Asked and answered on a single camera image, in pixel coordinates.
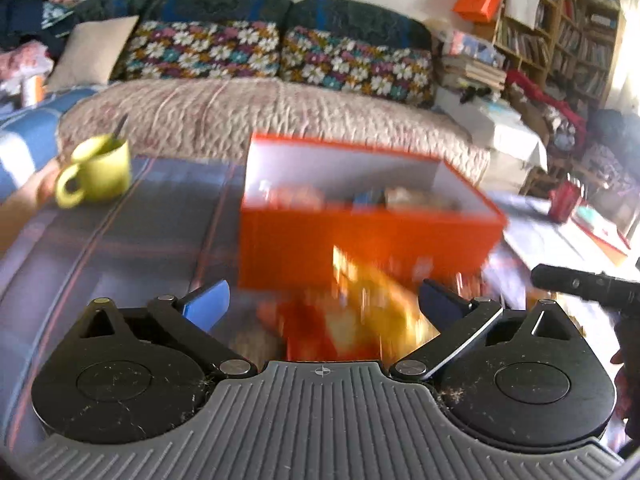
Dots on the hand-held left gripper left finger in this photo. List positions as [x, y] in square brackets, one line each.
[210, 302]

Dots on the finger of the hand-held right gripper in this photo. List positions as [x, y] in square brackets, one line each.
[575, 282]

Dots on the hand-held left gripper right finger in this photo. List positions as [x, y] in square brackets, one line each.
[440, 300]

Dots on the yellow snack packet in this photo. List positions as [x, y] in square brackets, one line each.
[380, 305]

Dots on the orange cardboard box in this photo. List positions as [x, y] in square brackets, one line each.
[300, 240]

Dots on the white papers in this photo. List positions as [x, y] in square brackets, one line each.
[540, 240]

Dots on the grey plaid cloth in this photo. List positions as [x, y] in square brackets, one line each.
[125, 250]

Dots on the red snack packet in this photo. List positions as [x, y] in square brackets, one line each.
[310, 335]

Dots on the yellow-green mug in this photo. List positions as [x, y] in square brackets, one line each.
[102, 175]

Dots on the white box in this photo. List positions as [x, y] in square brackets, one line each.
[500, 130]

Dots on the red cloth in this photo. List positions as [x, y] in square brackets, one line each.
[545, 100]

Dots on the beige quilted cover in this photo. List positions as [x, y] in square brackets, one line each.
[200, 110]

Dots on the metal spoon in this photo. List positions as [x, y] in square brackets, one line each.
[120, 127]

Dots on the stack of books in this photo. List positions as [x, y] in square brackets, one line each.
[475, 67]

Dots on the wooden bookshelf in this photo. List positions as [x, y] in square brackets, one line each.
[570, 35]

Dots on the floral cushion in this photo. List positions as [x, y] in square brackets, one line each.
[355, 65]
[200, 50]

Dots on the blue checked blanket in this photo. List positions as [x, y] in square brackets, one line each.
[20, 135]

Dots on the beige pillow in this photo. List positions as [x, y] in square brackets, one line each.
[92, 52]

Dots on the dark blue patterned sofa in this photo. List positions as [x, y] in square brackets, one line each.
[220, 2]

